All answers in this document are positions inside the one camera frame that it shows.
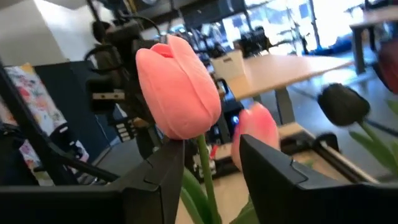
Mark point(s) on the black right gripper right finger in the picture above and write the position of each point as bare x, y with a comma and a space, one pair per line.
280, 199

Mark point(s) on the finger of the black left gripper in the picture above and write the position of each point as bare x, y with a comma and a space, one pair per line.
104, 84

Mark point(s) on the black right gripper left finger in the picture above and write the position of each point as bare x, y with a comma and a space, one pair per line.
149, 199

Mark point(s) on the pink artificial tulip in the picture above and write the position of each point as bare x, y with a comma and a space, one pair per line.
258, 121
177, 93

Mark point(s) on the black artificial tulip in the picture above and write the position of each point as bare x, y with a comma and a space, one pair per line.
342, 104

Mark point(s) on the floral patterned cloth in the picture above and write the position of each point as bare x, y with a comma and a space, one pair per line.
34, 96

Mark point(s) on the black metal stand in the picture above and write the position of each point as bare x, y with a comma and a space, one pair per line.
31, 124

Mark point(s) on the white cardboard box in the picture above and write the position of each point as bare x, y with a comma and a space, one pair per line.
228, 67

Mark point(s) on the black computer tower blue fans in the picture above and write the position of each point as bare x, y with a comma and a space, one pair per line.
230, 109

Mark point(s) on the light wood desk grey legs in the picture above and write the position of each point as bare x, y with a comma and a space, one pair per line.
280, 71

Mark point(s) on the dark red seat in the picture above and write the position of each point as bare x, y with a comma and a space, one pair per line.
388, 67

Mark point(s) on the wooden table dark legs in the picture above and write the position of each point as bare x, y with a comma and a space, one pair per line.
373, 18

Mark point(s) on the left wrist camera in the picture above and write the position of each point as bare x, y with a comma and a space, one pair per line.
124, 32

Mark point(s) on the black aluminium table frame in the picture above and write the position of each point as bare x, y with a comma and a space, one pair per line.
342, 164

